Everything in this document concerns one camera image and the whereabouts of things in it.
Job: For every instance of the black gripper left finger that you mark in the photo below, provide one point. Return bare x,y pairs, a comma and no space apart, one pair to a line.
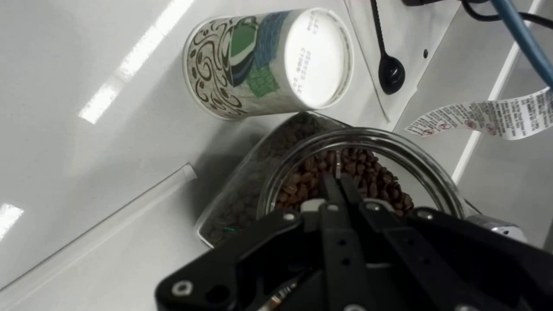
346,282

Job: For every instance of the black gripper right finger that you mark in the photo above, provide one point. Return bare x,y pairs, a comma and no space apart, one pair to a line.
404,272

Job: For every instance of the glass jar of coffee beans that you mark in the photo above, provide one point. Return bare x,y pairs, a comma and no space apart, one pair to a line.
289,164

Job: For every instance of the black measuring spoon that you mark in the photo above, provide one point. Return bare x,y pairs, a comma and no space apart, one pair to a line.
390,69

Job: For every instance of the upside-down patterned paper cup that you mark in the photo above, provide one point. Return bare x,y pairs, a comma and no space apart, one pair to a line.
273,62

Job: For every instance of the white cable warning tag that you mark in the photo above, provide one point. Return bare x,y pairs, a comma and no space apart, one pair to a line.
510,118

